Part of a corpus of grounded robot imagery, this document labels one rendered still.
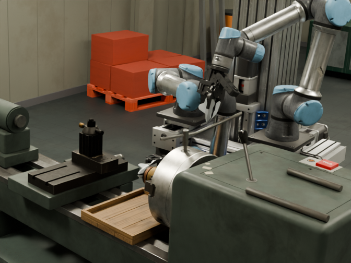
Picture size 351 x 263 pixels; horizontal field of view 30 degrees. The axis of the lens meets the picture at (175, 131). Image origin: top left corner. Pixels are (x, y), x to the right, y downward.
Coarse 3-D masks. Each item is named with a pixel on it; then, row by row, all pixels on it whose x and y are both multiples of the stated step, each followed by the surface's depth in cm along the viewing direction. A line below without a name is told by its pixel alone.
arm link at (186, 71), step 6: (180, 66) 305; (186, 66) 306; (192, 66) 308; (180, 72) 303; (186, 72) 303; (192, 72) 303; (198, 72) 304; (186, 78) 303; (192, 78) 304; (198, 78) 305
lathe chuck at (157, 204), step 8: (176, 152) 242; (192, 152) 242; (168, 160) 240; (176, 160) 238; (184, 160) 237; (160, 168) 239; (168, 168) 237; (176, 168) 236; (160, 176) 237; (168, 176) 235; (152, 184) 239; (160, 184) 236; (168, 184) 234; (160, 192) 236; (152, 200) 239; (160, 200) 236; (152, 208) 241; (160, 208) 237; (160, 216) 240; (168, 224) 241
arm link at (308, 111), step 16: (320, 0) 260; (336, 0) 255; (320, 16) 259; (336, 16) 255; (320, 32) 261; (336, 32) 260; (320, 48) 261; (320, 64) 263; (304, 80) 266; (320, 80) 266; (288, 96) 275; (304, 96) 265; (320, 96) 267; (288, 112) 272; (304, 112) 265; (320, 112) 267
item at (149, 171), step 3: (147, 168) 258; (150, 168) 258; (153, 168) 257; (156, 168) 256; (144, 171) 258; (147, 171) 257; (150, 171) 256; (153, 171) 255; (144, 174) 257; (147, 174) 257; (150, 174) 255; (153, 174) 254; (144, 177) 257; (147, 177) 255; (150, 177) 254; (144, 180) 257; (147, 180) 256; (144, 183) 260
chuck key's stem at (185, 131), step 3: (183, 129) 240; (186, 129) 240; (183, 132) 239; (186, 132) 239; (186, 135) 239; (183, 138) 240; (186, 138) 240; (183, 141) 241; (186, 141) 240; (183, 144) 241; (186, 144) 241; (183, 147) 242; (186, 147) 242; (183, 150) 243; (186, 150) 242
